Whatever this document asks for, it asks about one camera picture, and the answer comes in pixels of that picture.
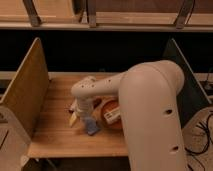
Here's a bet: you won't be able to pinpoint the wooden shelf rail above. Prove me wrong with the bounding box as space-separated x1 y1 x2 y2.
0 0 213 32

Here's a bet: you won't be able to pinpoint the black floor cables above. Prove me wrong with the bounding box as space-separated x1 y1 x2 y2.
185 111 213 156

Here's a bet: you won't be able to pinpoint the right dark side panel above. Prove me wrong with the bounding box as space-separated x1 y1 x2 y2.
162 39 212 128

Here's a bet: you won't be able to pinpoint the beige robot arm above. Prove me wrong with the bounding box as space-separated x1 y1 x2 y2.
71 60 188 171

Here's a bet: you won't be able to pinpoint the red brown round plate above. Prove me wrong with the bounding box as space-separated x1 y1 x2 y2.
101 99 122 130

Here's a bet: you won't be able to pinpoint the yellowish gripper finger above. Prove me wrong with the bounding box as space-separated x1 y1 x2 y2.
69 113 78 127
83 117 92 126

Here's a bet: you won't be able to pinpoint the brown sausage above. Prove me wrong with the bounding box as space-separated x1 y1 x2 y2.
94 98 102 108

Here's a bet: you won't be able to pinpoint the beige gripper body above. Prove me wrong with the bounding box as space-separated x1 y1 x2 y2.
77 98 94 117

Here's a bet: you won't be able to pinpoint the left wooden side panel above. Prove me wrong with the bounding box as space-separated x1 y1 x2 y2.
0 38 49 143

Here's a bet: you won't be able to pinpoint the white rectangular box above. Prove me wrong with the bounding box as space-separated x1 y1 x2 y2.
104 108 120 124

